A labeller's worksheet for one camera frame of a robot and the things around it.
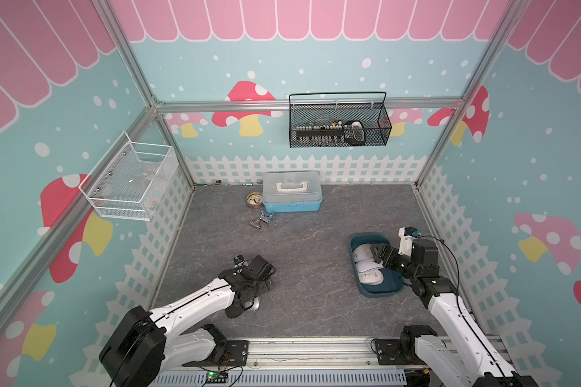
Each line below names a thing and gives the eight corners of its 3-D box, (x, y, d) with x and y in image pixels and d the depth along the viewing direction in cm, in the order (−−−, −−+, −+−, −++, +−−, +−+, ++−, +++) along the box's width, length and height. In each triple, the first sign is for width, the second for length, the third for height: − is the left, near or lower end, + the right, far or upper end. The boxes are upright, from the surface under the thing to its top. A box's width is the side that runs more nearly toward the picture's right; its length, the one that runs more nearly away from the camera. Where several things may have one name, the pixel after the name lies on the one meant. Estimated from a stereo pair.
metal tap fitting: (250, 224, 107) (249, 221, 106) (265, 209, 113) (265, 206, 111) (261, 231, 105) (260, 228, 103) (276, 215, 110) (275, 212, 109)
